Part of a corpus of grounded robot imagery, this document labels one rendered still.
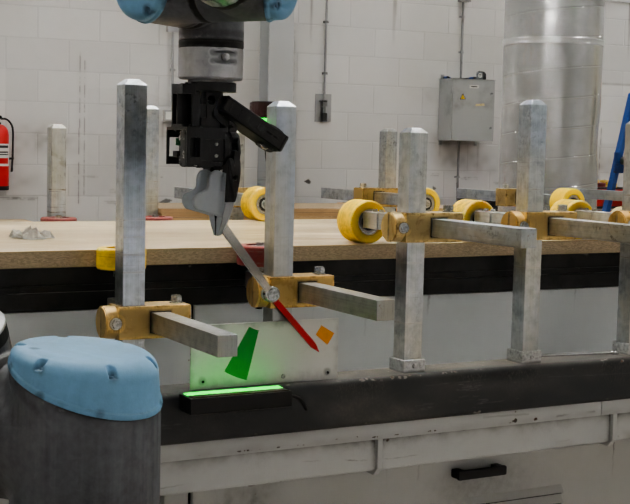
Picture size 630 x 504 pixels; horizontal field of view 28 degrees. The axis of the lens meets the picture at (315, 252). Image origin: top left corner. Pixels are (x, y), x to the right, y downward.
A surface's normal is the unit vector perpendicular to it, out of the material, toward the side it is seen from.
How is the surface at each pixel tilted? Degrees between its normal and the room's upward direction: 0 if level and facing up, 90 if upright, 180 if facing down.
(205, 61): 90
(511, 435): 90
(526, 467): 90
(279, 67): 90
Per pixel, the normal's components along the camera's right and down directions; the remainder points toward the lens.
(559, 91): -0.03, 0.08
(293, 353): 0.48, 0.08
